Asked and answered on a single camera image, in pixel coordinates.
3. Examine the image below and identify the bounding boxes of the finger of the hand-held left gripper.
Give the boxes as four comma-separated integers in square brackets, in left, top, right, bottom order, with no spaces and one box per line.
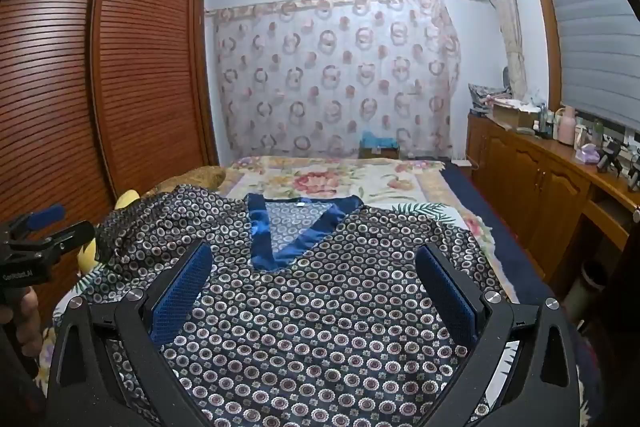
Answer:
[27,221,97,260]
[9,205,67,240]

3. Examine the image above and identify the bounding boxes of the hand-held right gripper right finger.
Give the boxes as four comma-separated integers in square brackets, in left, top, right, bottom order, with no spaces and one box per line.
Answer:
[415,243,588,427]

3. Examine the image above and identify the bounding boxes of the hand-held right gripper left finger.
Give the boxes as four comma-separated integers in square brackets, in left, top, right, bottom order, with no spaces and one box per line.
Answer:
[47,241,213,427]

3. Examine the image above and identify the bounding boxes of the patterned shirt with blue collar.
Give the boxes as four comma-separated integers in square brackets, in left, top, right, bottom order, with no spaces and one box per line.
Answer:
[80,184,506,427]

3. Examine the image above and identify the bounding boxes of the person's left forearm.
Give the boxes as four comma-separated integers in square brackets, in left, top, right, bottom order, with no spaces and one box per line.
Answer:
[0,322,48,427]

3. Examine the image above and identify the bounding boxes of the person's left hand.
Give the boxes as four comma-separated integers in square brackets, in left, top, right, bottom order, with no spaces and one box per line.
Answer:
[11,287,45,360]

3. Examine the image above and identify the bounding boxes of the yellow plush toy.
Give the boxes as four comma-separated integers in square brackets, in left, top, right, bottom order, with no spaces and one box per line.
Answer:
[77,189,141,270]

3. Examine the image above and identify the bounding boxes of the folded brown patterned cloth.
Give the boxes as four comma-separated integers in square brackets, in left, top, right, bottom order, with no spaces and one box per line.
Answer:
[145,165,227,198]

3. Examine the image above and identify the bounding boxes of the long wooden cabinet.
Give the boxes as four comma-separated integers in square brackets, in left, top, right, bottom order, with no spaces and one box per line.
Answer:
[467,112,640,303]

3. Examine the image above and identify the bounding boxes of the grey waste bin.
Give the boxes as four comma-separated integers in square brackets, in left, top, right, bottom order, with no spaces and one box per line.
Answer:
[575,259,608,318]

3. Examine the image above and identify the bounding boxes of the small dark box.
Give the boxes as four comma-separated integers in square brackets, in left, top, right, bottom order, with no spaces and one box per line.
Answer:
[359,146,401,160]

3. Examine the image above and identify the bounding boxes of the wooden louvered wardrobe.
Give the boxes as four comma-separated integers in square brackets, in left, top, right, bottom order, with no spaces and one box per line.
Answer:
[0,0,221,323]

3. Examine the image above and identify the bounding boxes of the blue cloth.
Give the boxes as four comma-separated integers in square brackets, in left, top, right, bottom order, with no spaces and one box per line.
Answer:
[361,130,398,148]

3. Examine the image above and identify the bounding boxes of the floral blanket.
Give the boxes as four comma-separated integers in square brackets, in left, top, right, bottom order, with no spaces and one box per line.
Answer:
[220,155,448,210]

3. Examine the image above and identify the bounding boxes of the open cardboard box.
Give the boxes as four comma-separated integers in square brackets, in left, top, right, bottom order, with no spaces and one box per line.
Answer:
[492,99,538,130]

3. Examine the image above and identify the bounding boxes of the floral fabric bag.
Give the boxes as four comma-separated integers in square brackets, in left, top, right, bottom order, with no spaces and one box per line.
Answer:
[468,83,513,115]

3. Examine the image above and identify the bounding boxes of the pink thermos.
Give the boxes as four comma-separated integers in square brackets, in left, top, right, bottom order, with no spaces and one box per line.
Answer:
[557,106,576,145]

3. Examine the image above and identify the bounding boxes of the black desk gadget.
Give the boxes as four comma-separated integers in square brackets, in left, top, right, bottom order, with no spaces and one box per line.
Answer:
[597,141,623,172]

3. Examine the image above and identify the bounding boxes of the circle-patterned sheer curtain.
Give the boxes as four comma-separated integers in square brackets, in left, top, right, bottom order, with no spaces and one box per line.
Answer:
[205,0,461,160]

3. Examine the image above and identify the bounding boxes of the tied beige curtain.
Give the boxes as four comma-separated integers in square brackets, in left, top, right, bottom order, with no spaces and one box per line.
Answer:
[477,0,528,100]

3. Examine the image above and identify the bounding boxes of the grey window blind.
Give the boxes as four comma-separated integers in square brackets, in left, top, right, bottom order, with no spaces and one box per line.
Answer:
[530,0,640,132]

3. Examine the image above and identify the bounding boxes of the wooden window frame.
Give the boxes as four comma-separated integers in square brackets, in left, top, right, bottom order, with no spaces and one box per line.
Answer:
[520,0,563,112]

